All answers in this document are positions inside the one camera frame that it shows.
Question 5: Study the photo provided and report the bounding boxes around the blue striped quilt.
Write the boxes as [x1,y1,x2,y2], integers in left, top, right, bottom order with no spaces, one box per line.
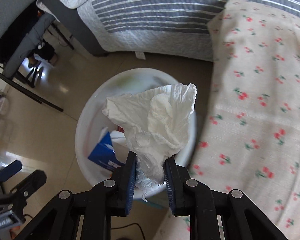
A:
[37,0,300,61]

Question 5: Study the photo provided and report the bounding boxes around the white tissue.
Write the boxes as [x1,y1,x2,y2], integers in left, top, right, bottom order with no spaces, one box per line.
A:
[102,83,197,200]

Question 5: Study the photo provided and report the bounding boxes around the cherry print tablecloth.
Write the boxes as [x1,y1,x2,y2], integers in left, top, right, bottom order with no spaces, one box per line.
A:
[152,0,300,240]

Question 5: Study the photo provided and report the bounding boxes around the blue biscuit box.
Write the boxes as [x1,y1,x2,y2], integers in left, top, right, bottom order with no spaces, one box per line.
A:
[88,127,125,172]

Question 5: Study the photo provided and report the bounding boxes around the white trash bin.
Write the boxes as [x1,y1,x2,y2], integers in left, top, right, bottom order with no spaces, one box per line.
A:
[75,68,196,199]

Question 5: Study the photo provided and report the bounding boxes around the grey office chair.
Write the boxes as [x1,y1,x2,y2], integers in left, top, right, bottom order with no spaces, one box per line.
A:
[0,0,63,112]

